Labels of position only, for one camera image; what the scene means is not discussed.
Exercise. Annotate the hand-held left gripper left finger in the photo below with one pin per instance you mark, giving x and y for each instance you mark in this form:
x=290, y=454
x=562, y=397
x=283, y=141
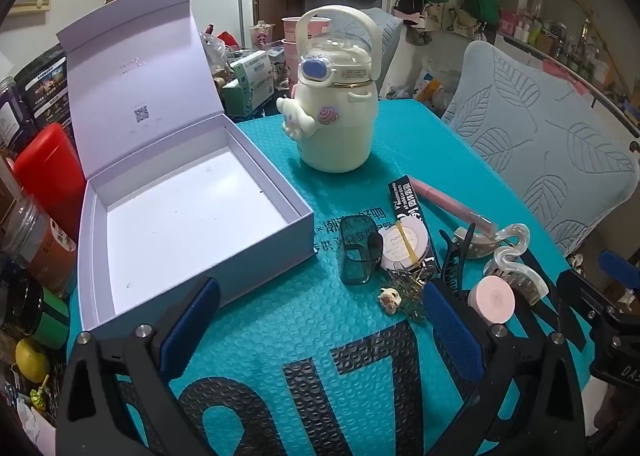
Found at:
x=192, y=321

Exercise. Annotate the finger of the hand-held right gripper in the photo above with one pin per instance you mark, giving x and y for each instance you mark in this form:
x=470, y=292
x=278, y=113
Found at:
x=620, y=266
x=585, y=288

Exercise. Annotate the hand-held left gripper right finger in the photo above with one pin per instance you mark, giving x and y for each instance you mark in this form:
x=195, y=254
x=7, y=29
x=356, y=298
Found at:
x=450, y=331

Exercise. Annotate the pink round compact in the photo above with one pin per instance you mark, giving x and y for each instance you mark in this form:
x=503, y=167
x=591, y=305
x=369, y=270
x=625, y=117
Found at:
x=492, y=298

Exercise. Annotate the black hair claw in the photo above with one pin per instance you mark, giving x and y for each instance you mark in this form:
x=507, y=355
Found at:
x=450, y=266

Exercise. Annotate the wavy marbled hair claw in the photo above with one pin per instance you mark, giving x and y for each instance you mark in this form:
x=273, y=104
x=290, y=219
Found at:
x=522, y=263

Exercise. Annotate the small clear hair clip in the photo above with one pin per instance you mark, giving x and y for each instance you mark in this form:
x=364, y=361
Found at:
x=390, y=297

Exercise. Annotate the white hinged gift box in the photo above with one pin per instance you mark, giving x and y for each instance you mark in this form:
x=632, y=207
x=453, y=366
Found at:
x=165, y=236

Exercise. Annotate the grey crescent hair clip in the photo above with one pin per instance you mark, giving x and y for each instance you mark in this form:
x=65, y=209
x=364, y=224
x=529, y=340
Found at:
x=480, y=243

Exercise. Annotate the round white tin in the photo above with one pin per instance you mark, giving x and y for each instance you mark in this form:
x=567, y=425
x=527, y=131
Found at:
x=400, y=241

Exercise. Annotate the pink gradient pen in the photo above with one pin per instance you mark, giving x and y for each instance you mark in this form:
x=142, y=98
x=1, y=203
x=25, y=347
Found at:
x=440, y=196

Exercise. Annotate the black narrow carton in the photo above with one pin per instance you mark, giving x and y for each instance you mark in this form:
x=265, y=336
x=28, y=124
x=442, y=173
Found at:
x=400, y=196

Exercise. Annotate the teal bubble mailer mat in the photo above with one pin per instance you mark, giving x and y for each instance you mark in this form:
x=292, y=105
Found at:
x=300, y=311

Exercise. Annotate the dark jar green label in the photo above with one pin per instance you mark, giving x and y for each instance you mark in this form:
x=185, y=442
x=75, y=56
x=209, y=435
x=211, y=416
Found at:
x=50, y=321

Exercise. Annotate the grey leaf pattern cushion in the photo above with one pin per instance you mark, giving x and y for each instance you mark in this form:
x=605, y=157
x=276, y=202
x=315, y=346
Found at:
x=540, y=136

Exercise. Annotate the yellow lemon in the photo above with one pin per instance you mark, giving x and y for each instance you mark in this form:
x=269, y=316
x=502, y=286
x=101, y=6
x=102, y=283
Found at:
x=32, y=361

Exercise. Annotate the orange-brown spice jar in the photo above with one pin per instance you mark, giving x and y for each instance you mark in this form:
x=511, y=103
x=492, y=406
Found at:
x=40, y=246

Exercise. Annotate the red canister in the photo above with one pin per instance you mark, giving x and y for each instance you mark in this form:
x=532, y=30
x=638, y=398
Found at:
x=50, y=171

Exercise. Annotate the cream cartoon water bottle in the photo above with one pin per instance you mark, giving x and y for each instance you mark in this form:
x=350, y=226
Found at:
x=340, y=136

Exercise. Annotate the row of cosmetic bottles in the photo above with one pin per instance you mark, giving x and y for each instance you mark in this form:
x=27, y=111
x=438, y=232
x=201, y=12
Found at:
x=565, y=46

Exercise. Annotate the green white carton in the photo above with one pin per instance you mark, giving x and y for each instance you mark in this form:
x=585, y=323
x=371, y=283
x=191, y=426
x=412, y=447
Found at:
x=250, y=81

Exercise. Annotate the crumpled clear plastic bag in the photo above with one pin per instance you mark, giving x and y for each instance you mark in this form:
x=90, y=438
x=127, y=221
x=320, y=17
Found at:
x=215, y=54

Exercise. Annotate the dark purple jar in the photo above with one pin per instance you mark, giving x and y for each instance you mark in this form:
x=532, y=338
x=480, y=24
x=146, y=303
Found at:
x=12, y=116

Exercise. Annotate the dark printed snack box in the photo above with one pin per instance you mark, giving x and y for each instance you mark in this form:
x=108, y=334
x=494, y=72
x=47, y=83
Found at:
x=47, y=86

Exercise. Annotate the panda print cup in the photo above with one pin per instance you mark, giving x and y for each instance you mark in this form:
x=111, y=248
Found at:
x=262, y=36

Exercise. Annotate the light blue leaf-pattern chair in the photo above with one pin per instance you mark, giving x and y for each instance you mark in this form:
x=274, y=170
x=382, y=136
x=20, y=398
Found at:
x=385, y=36

